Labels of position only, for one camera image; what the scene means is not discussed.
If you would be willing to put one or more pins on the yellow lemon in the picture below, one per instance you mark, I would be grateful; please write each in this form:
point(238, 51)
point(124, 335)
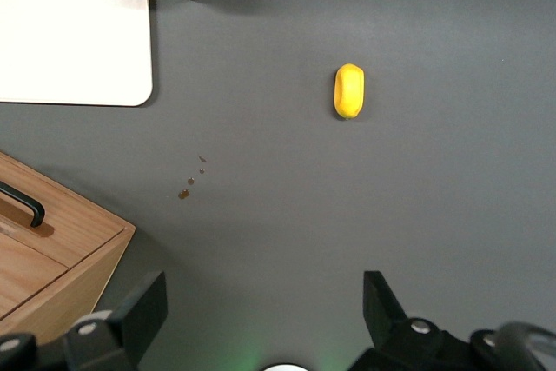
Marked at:
point(348, 90)

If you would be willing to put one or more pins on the beige rectangular tray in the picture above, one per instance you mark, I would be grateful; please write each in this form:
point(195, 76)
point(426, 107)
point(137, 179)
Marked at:
point(69, 28)

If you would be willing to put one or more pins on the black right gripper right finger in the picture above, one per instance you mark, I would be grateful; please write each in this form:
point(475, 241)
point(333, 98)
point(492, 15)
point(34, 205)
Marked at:
point(391, 332)

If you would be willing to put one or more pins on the wooden two-drawer cabinet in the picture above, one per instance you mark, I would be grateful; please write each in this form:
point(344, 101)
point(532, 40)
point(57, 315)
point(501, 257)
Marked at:
point(52, 266)

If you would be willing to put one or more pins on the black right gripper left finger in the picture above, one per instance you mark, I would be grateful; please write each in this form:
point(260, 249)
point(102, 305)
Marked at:
point(130, 323)

